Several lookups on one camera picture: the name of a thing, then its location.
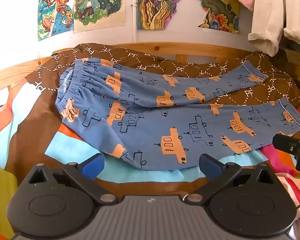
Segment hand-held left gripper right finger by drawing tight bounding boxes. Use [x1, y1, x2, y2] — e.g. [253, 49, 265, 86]
[184, 153, 282, 204]

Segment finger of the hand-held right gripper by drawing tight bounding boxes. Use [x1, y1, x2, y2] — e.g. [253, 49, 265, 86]
[272, 133, 300, 155]

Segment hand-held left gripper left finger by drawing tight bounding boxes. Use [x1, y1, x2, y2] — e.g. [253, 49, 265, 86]
[17, 152, 122, 204]

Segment blue pants with orange cars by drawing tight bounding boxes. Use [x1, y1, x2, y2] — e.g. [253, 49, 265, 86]
[54, 58, 300, 171]

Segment red striped cloth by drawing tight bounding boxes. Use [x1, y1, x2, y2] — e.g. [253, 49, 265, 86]
[260, 145, 300, 240]

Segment brown patterned colourful bedsheet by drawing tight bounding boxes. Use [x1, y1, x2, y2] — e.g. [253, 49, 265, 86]
[0, 42, 300, 240]

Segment white hanging garment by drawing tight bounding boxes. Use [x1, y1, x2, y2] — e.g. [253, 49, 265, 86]
[247, 0, 300, 57]

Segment wooden bed frame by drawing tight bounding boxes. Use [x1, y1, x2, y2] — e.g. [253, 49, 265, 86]
[0, 41, 300, 103]

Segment orange-haired figure wall poster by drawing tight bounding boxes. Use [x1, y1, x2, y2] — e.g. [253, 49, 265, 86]
[37, 0, 76, 42]

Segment blonde figure wall poster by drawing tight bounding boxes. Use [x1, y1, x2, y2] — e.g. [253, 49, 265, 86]
[73, 0, 127, 34]

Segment white wall pipe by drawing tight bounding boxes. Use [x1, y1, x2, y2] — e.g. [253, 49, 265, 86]
[132, 0, 138, 43]

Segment torn colourful wall poster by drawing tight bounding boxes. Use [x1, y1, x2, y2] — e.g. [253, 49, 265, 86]
[137, 0, 240, 34]

